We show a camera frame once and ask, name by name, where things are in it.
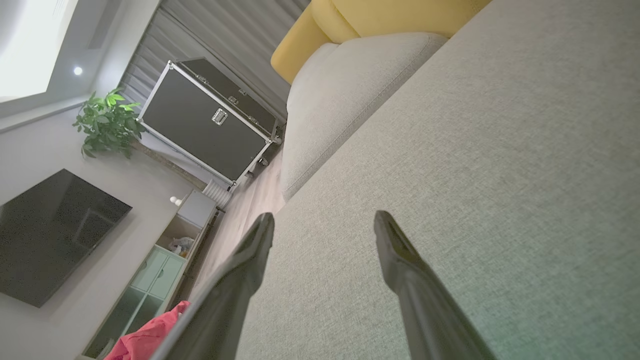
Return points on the small grey sofa seat cushion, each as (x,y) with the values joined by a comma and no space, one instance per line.
(340,100)

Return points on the white ribbed heater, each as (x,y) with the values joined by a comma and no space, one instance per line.
(218,194)

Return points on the black flat-screen television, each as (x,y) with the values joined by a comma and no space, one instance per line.
(50,235)

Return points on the yellow sofa backrest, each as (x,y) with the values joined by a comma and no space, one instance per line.
(390,15)

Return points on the large grey sofa seat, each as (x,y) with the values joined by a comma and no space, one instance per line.
(500,175)

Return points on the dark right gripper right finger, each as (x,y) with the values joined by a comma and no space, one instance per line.
(425,310)

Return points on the grey pleated curtain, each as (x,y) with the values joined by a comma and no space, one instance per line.
(225,35)

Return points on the red jersey with lettering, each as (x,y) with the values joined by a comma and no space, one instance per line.
(145,337)

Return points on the plush toy in cabinet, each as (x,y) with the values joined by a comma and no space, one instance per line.
(181,246)

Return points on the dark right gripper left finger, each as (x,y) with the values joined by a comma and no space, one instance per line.
(230,305)

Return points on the black aluminium-edged flight case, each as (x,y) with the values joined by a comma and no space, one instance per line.
(200,125)

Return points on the round ceiling spotlight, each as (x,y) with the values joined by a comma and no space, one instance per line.
(78,71)

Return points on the pale green television cabinet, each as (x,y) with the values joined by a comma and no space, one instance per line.
(150,280)

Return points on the green leafy houseplant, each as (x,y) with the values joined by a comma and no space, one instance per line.
(107,125)

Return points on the tall brown plant stand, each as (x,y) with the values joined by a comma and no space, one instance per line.
(170,165)

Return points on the small white figurine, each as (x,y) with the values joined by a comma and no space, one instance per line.
(175,201)

